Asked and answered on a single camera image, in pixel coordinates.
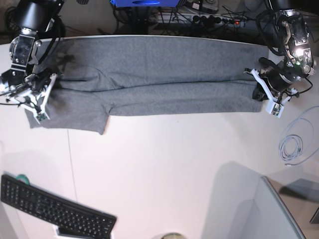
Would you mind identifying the grey t-shirt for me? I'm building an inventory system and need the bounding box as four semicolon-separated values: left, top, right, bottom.
26;36;268;134

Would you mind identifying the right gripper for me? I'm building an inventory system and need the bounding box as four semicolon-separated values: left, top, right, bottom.
22;69;54;100

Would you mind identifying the round tan object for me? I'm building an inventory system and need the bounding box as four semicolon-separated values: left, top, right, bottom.
160;232;186;239

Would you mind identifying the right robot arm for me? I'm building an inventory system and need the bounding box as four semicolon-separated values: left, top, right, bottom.
0;0;64;93

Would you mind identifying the white power strip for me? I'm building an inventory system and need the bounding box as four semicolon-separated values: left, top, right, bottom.
152;12;248;27

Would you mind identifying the black computer keyboard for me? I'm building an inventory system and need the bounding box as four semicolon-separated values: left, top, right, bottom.
0;174;117;239

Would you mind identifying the coiled white cable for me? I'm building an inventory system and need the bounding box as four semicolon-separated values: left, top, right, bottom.
278;106;319;166

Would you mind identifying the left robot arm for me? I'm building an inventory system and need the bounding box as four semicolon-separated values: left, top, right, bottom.
256;0;319;102

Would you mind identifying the green tape roll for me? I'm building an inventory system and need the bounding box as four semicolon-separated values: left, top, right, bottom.
16;174;30;185

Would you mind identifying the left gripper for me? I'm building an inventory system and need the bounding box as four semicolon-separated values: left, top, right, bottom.
252;57;301;101

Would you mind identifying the blue box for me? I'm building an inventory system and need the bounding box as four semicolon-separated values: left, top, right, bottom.
110;0;179;7

